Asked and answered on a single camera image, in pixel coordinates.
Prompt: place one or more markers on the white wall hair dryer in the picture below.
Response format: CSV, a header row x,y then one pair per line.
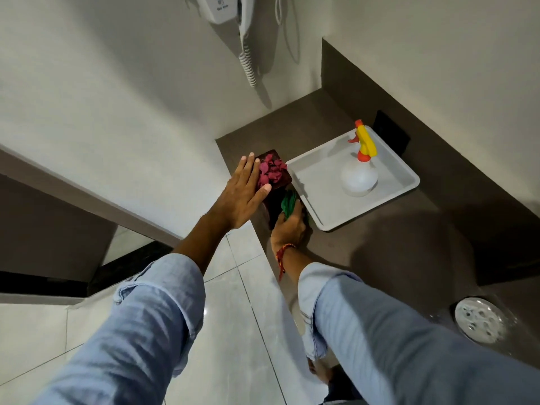
x,y
219,8

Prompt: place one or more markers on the black flat box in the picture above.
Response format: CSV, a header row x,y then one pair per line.
x,y
392,130

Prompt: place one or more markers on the person's dark trouser leg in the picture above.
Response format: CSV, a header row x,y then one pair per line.
x,y
344,390

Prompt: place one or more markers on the person's right hand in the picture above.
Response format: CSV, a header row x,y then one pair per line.
x,y
289,231

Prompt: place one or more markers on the white sink drain cover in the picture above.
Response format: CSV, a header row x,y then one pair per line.
x,y
480,320

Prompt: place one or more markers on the person's left hand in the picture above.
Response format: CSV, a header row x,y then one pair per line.
x,y
236,198

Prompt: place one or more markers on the dark red square dish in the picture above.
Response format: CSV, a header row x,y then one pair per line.
x,y
285,181

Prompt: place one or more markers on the person's right fingers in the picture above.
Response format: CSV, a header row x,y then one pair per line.
x,y
300,215

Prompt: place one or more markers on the person's right forearm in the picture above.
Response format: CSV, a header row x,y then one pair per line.
x,y
400,341

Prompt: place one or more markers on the person's left forearm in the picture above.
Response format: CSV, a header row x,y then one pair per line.
x,y
147,316

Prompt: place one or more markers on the person's left middle finger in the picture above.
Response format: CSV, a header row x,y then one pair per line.
x,y
249,166

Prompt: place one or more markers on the person's left thumb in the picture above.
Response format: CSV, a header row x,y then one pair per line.
x,y
263,192

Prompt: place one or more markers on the white spray bottle yellow trigger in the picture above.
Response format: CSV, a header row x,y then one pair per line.
x,y
358,177

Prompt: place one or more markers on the green cleaning cloth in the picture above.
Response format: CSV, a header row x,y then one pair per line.
x,y
289,204

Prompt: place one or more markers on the white rectangular tray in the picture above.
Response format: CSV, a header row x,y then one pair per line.
x,y
320,193

